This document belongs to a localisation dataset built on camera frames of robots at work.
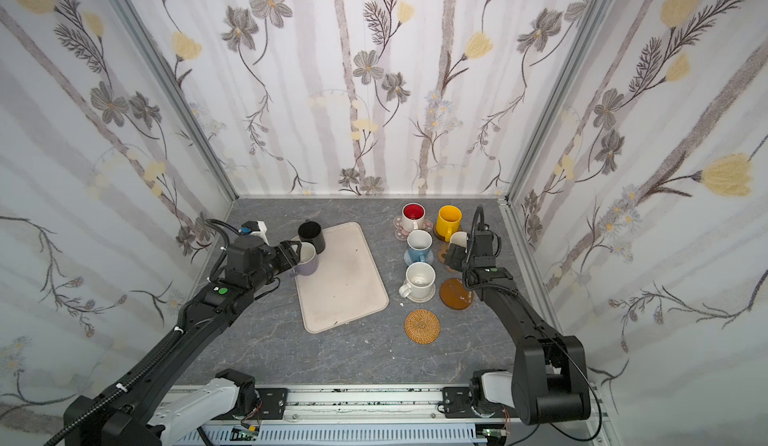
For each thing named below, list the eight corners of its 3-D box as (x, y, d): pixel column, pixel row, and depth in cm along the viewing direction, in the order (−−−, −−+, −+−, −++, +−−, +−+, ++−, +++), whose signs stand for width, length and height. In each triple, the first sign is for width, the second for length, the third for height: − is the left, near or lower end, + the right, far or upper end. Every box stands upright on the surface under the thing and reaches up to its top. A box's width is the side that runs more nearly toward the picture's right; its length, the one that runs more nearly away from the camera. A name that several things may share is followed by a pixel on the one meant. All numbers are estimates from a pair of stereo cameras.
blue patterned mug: (407, 270, 100) (409, 255, 93) (406, 246, 106) (408, 230, 99) (430, 270, 100) (434, 255, 93) (428, 246, 107) (431, 230, 99)
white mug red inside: (402, 237, 111) (403, 222, 104) (401, 217, 117) (402, 202, 110) (424, 237, 111) (426, 223, 104) (422, 217, 117) (424, 202, 110)
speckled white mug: (399, 302, 94) (400, 289, 86) (399, 276, 100) (400, 261, 92) (433, 303, 94) (437, 289, 86) (430, 276, 100) (434, 261, 92)
